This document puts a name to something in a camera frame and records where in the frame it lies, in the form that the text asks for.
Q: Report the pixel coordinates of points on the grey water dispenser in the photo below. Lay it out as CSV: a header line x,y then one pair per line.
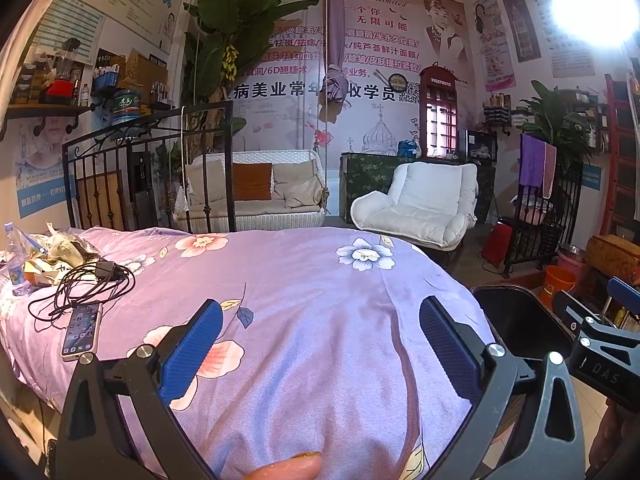
x,y
142,190

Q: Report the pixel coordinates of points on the blue basket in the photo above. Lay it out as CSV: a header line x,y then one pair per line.
x,y
106,82

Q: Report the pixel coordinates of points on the black iron bed frame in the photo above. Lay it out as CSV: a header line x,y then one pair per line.
x,y
100,150

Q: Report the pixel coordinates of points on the bottle wall rack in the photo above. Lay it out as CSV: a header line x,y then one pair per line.
x,y
502,112

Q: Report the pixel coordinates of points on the orange cushion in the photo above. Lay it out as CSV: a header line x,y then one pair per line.
x,y
252,181

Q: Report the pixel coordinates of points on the purple floral bedsheet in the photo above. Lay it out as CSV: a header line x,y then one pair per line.
x,y
325,310

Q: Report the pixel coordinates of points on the beige cushion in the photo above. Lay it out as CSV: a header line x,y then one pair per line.
x,y
297,185
207,182

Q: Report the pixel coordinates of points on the red appliance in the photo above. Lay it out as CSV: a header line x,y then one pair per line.
x,y
62,89

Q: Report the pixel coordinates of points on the red phone booth cabinet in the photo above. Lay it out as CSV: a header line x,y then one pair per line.
x,y
439,115

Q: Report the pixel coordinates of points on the smartphone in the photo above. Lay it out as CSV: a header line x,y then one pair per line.
x,y
81,330

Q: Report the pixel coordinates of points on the white wicker swing sofa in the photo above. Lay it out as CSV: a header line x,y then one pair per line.
x,y
260,217

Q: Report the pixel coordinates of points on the face poster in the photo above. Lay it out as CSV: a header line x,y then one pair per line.
x,y
42,165

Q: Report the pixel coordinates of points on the blue wall sign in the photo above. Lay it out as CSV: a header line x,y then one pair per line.
x,y
592,176

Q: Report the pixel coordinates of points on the clear plastic bottle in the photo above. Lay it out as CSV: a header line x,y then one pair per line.
x,y
16,260

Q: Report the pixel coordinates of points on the pink towel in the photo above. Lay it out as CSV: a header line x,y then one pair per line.
x,y
549,170

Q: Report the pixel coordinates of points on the person's left hand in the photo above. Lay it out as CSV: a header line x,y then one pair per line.
x,y
287,467

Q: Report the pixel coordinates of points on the wooden board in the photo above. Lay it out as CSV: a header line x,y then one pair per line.
x,y
100,200

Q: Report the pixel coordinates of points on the banana plant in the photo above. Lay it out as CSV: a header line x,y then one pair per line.
x,y
240,20

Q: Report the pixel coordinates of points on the metal basin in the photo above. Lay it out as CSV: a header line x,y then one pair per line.
x,y
574,249

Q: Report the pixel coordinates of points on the purple hanging cloth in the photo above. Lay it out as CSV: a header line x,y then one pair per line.
x,y
334,35

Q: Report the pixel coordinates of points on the teal tin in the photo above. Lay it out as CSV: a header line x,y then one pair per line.
x,y
126,107

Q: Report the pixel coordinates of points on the orange bucket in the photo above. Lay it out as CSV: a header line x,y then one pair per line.
x,y
559,287

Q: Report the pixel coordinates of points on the pink basin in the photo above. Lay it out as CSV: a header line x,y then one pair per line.
x,y
575,267

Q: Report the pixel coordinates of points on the blue notice board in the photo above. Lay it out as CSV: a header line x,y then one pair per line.
x,y
70,37

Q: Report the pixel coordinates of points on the red ladder shelf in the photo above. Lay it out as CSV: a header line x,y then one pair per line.
x,y
625,160

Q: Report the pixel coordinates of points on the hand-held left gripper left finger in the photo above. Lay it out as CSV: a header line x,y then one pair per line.
x,y
192,345

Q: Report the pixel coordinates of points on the black framed picture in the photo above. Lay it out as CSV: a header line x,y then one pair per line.
x,y
481,146

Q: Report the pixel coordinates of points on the pile of plastic wrappers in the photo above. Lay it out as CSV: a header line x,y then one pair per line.
x,y
60,255

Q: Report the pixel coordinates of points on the cardboard box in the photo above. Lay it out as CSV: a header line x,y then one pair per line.
x,y
147,77

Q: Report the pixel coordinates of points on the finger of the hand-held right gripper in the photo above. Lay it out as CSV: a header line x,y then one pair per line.
x,y
625,291
575,312

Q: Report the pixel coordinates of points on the orange patterned suitcase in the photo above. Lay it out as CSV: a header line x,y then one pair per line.
x,y
612,257

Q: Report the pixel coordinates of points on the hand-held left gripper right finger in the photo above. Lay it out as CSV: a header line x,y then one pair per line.
x,y
447,345

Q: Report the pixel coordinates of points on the white bottle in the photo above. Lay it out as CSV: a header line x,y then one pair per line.
x,y
85,96

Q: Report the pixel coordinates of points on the purple towel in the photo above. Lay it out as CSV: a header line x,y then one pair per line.
x,y
532,160

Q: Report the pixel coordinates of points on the red heater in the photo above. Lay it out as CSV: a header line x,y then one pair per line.
x,y
497,244

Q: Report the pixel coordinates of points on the dark narrow poster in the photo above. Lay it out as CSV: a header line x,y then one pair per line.
x,y
520,20

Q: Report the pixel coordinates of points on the pink portrait poster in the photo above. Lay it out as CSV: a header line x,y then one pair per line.
x,y
494,45

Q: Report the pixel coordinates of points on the black trash bin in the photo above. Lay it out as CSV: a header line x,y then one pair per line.
x,y
515,315

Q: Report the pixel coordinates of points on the wooden wall shelf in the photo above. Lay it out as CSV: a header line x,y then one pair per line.
x,y
45,111

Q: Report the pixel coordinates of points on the potted green plant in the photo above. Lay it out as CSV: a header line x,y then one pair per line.
x,y
557,120

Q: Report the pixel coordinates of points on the large wall poster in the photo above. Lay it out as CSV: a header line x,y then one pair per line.
x,y
380,35

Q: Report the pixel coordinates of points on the person's right hand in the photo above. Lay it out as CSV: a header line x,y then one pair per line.
x,y
610,435

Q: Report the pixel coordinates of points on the white lounge chair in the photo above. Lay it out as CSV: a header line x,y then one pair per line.
x,y
420,205

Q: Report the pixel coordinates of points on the yellow bottle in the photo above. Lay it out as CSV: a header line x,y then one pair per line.
x,y
620,317

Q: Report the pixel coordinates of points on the pink plastic tub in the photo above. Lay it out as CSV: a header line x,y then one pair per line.
x,y
536,211

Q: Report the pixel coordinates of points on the dark green patterned cabinet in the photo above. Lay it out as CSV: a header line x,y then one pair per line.
x,y
367,175

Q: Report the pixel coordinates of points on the blue bag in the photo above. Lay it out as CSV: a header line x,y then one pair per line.
x,y
409,149

